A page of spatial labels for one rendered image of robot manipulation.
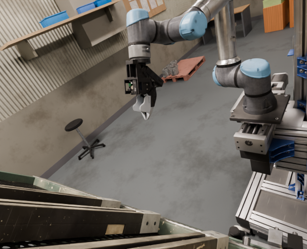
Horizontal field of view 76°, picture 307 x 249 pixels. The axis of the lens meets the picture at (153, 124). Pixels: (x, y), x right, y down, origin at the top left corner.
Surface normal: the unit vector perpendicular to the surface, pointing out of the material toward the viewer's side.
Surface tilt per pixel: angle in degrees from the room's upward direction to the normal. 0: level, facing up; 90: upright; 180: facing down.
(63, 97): 90
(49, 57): 90
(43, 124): 90
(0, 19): 90
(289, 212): 0
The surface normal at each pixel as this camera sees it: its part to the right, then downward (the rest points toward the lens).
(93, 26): 0.73, 0.09
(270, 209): -0.36, -0.79
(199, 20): 0.57, 0.23
